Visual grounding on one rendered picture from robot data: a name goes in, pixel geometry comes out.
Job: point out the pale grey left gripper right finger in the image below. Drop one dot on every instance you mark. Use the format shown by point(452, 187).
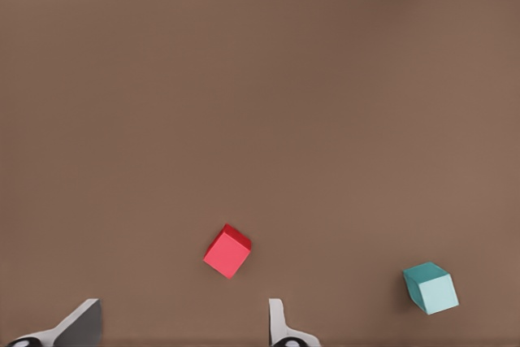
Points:
point(277, 322)

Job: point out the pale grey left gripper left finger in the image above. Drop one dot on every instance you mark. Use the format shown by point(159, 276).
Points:
point(77, 324)

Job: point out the red cube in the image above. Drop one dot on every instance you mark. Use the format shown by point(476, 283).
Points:
point(226, 255)

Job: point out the teal cube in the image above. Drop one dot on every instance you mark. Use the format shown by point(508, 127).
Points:
point(432, 290)

